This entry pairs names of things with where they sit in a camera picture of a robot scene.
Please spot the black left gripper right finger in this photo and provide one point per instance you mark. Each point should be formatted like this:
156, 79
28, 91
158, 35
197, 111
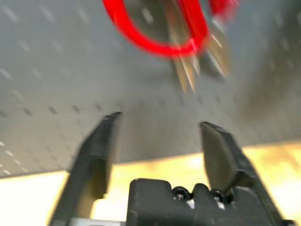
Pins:
223, 160

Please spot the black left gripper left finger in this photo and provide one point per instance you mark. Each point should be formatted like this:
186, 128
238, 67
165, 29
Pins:
94, 160

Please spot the grey perforated pegboard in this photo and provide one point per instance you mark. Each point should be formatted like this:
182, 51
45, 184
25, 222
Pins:
58, 70

